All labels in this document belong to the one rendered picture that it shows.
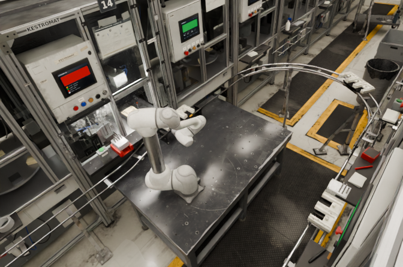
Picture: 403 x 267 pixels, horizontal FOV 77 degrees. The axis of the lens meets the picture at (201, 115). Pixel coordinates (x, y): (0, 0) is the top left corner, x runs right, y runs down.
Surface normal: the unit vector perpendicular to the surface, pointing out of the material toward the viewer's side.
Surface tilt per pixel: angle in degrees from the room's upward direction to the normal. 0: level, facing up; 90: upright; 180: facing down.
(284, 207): 0
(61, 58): 90
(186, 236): 0
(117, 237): 0
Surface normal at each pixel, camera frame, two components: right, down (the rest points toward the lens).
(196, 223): -0.08, -0.76
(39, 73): 0.74, 0.39
